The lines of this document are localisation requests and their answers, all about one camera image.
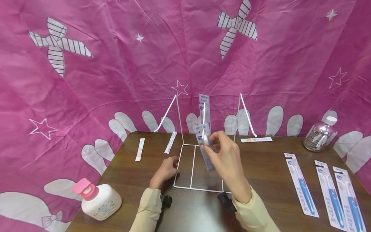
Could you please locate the person's left hand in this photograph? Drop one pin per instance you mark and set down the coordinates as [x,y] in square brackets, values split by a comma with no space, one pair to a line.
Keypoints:
[163,172]

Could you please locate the person's right hand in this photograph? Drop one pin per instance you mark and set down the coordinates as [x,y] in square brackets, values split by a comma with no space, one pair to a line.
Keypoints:
[230,164]

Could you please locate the person's right index finger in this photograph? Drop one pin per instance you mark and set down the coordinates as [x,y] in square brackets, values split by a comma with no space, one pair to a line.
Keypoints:
[221,137]

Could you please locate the person's right thumb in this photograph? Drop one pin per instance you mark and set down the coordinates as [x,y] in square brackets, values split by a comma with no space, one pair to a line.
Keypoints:
[208,152]

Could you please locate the person's left fingers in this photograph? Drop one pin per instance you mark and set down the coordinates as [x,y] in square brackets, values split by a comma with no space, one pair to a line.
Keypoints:
[175,166]

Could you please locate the person's left forearm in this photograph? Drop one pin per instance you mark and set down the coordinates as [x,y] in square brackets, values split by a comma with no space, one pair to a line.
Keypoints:
[146,212]

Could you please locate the person's right forearm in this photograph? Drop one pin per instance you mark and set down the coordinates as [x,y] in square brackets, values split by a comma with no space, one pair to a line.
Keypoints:
[255,214]

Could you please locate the black wrist band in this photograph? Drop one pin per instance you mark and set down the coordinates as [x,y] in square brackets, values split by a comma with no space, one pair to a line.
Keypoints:
[227,199]
[166,200]

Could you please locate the hanging toothbrush packet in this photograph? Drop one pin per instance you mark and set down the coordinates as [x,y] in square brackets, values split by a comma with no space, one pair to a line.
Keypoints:
[203,100]

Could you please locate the white bottle with pink cap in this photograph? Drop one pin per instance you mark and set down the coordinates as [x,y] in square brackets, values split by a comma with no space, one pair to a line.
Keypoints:
[100,201]

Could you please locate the clear bottle with white cap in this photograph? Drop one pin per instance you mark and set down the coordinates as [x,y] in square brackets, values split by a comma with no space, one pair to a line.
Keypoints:
[319,137]

